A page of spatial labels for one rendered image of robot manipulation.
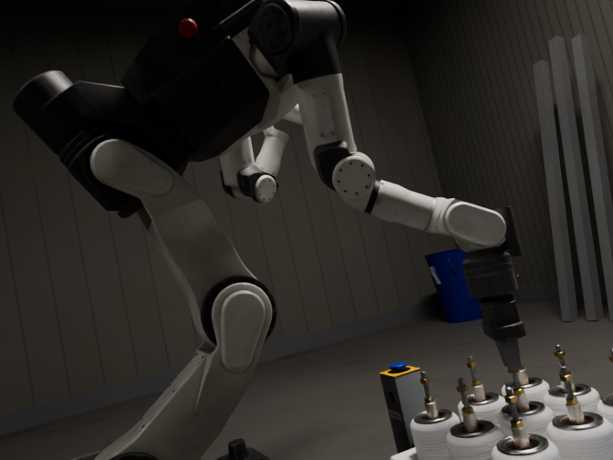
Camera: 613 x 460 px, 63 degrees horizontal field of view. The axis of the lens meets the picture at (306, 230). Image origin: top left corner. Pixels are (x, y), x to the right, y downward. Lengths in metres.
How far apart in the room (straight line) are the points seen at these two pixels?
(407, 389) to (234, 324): 0.47
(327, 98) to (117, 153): 0.38
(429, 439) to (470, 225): 0.41
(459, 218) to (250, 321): 0.42
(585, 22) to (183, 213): 3.22
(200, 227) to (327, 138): 0.29
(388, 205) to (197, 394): 0.48
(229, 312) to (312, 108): 0.39
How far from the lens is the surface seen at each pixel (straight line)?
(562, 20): 3.92
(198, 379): 0.96
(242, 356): 0.92
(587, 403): 1.10
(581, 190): 3.24
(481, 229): 0.95
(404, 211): 0.95
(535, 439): 0.91
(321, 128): 0.92
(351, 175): 0.90
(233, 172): 1.35
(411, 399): 1.22
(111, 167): 0.94
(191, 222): 0.96
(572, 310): 3.27
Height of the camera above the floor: 0.57
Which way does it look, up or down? 5 degrees up
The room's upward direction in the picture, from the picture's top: 12 degrees counter-clockwise
